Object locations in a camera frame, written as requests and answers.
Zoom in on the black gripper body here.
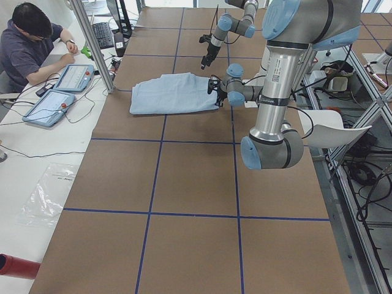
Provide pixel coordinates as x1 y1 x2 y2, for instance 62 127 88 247
199 34 224 61
207 76 227 103

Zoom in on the light blue button-up shirt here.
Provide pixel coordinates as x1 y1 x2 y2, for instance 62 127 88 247
130 72 218 115

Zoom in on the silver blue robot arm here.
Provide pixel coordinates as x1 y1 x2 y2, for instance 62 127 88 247
208 1 362 170
199 0 259 70

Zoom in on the black computer keyboard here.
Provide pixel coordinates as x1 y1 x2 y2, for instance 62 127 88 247
92 22 114 49

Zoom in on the white paper sheet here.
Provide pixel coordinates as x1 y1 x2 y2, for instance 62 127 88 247
299 110 372 148

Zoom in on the upper blue teach pendant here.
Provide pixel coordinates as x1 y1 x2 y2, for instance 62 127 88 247
53 64 94 93

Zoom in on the blue teach pendant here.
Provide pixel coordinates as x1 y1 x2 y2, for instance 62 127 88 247
53 64 94 93
22 89 75 127

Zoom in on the lower blue teach pendant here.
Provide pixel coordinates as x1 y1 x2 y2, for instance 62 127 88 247
22 89 75 127

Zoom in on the seated man in purple shirt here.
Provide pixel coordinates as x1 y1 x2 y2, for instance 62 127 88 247
1 2 79 92

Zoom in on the clear plastic bag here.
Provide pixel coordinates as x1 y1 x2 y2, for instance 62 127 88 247
16 163 80 229

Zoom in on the red cylinder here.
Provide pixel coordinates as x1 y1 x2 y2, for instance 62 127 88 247
1 254 40 279

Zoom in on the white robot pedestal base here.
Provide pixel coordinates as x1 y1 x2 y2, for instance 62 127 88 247
244 46 279 108

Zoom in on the grey aluminium frame post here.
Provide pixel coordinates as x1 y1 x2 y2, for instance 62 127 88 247
70 0 115 94

